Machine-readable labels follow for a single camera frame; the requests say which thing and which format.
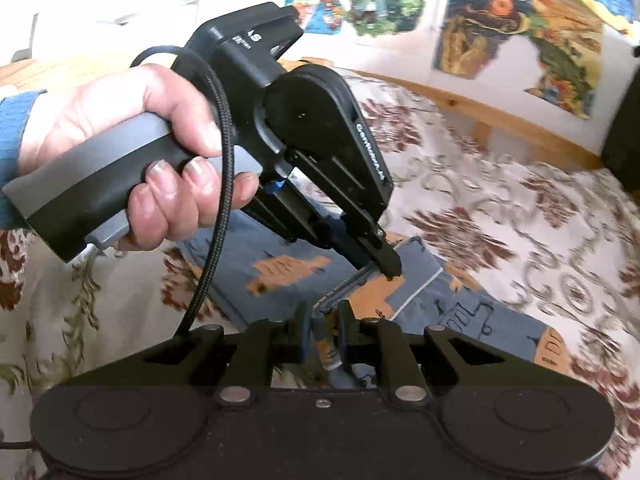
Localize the blue pants with orange cars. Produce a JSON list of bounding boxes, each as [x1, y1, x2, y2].
[[208, 211, 570, 389]]

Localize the blue sleeve forearm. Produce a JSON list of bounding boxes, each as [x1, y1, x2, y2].
[[0, 91, 42, 231]]

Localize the person left hand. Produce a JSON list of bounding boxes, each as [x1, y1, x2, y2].
[[18, 63, 262, 252]]

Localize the floral white bedspread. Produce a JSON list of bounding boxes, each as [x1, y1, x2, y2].
[[0, 62, 640, 476]]

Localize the starry night style poster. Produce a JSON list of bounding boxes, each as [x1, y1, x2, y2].
[[434, 0, 533, 79]]

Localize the yellow landscape poster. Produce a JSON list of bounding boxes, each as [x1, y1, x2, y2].
[[526, 0, 603, 120]]

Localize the black braided cable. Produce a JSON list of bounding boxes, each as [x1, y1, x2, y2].
[[129, 45, 237, 340]]

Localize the wooden bed frame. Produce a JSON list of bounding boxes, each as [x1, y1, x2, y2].
[[1, 58, 603, 171]]

